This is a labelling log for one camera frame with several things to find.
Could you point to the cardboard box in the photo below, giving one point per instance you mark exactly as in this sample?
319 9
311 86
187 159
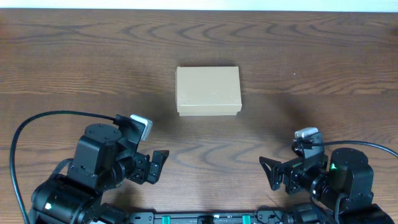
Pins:
208 91

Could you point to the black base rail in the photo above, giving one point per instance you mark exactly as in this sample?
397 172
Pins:
263 215

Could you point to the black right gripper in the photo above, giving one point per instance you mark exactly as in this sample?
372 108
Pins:
293 169

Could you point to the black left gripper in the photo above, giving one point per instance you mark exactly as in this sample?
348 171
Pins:
138 173

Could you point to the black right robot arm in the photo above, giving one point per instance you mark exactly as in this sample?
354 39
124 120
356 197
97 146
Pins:
340 185

